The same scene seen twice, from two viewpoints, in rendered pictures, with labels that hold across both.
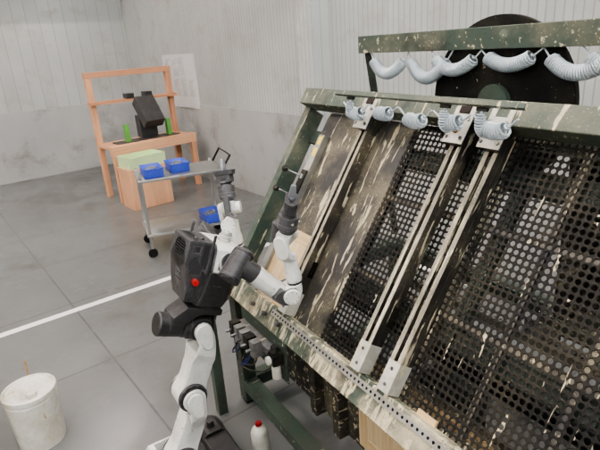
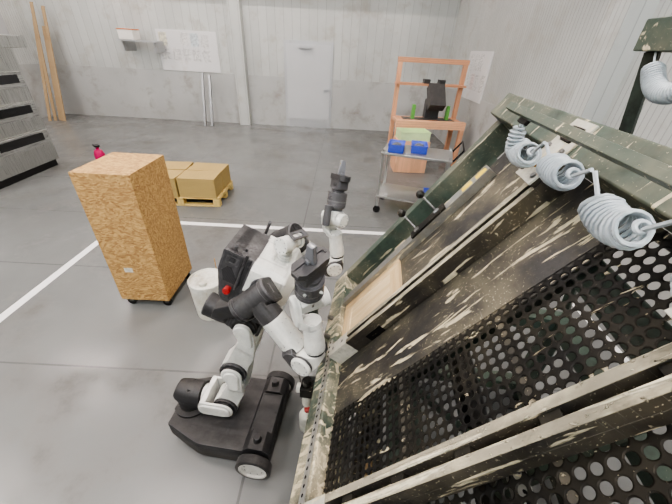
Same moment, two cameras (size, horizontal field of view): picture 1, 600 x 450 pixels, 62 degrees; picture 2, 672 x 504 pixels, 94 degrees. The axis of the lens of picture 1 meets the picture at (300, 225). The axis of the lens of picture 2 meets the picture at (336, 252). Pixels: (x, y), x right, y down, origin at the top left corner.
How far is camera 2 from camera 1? 1.56 m
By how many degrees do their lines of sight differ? 35
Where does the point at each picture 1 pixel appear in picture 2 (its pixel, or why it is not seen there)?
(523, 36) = not seen: outside the picture
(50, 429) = not seen: hidden behind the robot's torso
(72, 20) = (419, 13)
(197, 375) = (239, 359)
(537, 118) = not seen: outside the picture
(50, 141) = (374, 106)
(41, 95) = (378, 71)
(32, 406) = (198, 292)
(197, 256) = (232, 266)
